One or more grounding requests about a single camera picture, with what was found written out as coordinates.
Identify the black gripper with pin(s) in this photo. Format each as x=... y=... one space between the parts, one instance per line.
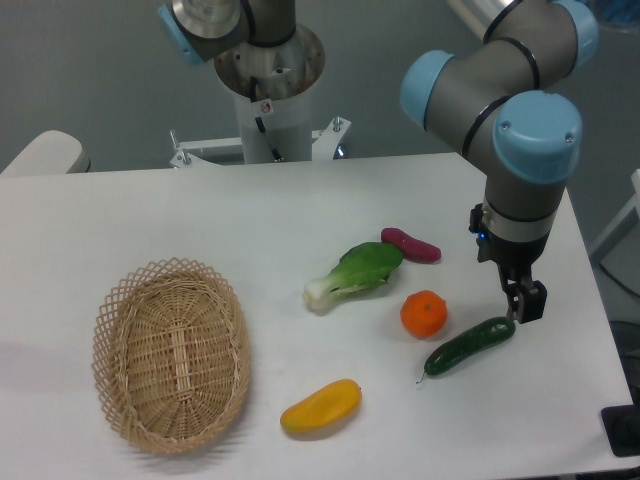
x=514 y=245

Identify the dark green cucumber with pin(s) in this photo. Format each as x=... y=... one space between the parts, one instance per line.
x=483 y=336

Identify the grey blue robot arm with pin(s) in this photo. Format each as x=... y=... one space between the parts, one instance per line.
x=493 y=107

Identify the orange tangerine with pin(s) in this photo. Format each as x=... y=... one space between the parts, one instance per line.
x=424 y=313

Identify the purple sweet potato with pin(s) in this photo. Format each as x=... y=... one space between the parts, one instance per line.
x=412 y=249

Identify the black device at table edge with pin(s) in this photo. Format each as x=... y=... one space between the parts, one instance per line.
x=621 y=424

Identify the green bok choy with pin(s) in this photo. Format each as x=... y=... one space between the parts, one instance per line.
x=364 y=267

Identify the yellow mango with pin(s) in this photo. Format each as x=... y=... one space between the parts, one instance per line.
x=324 y=408

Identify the woven wicker basket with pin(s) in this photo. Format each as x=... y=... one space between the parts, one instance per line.
x=171 y=356

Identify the white chair armrest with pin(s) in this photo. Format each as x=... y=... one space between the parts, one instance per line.
x=51 y=153

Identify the white frame at right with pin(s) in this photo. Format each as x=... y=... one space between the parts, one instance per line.
x=616 y=249

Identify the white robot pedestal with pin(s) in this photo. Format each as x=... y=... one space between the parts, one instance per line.
x=272 y=90

